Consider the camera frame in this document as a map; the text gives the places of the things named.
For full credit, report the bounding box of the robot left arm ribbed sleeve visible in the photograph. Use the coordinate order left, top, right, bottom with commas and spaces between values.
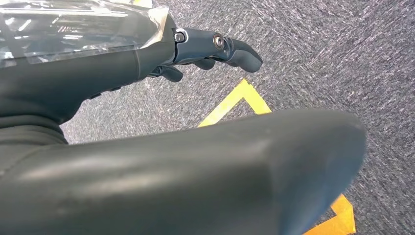
0, 116, 69, 146

